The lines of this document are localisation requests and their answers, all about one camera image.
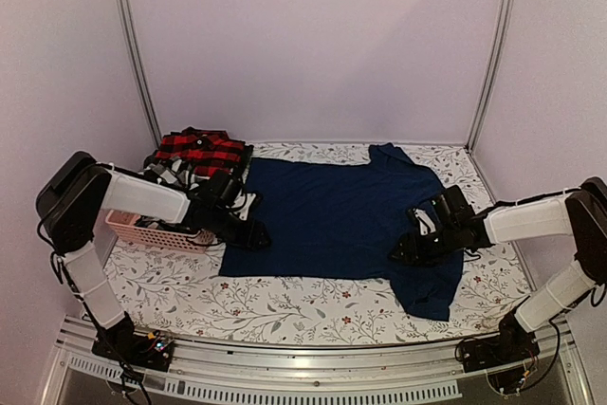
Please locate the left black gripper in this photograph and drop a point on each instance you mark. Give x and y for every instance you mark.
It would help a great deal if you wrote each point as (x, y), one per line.
(251, 238)

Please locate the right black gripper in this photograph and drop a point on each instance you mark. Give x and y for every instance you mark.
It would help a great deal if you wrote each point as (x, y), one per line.
(413, 252)

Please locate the navy blue t-shirt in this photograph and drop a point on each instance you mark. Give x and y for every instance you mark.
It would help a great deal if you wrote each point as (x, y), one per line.
(334, 221)

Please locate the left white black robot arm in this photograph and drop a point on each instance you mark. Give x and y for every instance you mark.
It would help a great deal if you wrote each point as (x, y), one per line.
(69, 206)

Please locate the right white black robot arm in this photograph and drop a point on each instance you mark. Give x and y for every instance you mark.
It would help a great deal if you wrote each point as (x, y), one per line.
(561, 237)

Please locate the pink plastic laundry basket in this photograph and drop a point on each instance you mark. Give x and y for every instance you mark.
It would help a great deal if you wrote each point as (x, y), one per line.
(124, 224)

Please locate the red black plaid shirt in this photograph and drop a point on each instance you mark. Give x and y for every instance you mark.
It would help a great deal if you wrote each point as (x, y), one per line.
(208, 151)

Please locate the floral patterned table mat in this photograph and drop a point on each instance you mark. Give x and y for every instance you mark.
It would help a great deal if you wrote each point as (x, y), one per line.
(185, 294)

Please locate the black white checkered cloth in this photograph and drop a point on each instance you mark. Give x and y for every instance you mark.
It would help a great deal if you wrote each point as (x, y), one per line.
(179, 173)

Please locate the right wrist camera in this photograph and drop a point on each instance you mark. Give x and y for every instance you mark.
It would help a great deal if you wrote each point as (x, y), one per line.
(424, 219)

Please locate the front aluminium rail base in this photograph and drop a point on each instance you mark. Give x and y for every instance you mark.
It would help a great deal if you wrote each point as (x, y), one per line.
(228, 372)

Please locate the right aluminium frame post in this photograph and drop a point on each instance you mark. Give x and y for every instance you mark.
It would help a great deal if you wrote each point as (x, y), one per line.
(491, 73)

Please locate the aluminium frame post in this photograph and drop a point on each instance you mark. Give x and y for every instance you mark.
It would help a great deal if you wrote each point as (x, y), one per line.
(491, 73)
(128, 27)

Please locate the left aluminium frame post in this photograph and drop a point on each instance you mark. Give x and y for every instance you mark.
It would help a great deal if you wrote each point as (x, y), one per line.
(128, 27)

